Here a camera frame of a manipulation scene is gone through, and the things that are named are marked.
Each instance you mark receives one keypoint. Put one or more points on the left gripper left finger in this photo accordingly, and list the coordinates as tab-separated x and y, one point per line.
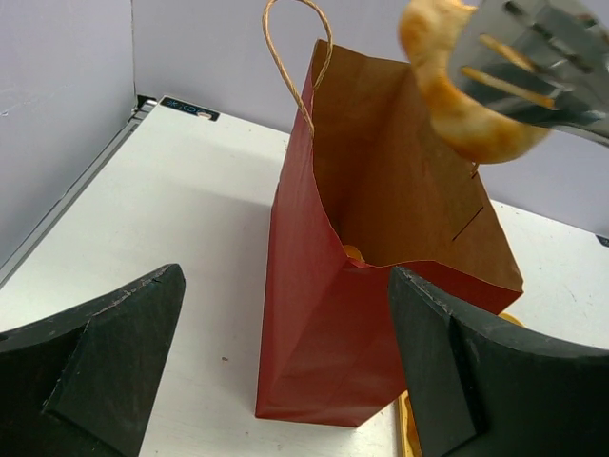
83	381

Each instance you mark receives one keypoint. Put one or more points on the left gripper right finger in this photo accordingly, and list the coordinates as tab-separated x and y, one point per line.
482	386

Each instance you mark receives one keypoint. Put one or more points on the yellow plastic tray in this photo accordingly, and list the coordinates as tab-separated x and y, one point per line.
406	428

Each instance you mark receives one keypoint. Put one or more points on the flower shaped golden bread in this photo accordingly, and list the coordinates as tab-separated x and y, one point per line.
354	255

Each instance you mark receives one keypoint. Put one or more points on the red paper bag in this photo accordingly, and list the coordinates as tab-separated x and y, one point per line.
363	167

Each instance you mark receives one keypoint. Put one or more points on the metal serving tongs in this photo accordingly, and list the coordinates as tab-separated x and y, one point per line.
542	63

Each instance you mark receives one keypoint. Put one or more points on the pale crescent bread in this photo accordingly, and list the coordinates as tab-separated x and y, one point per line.
428	31

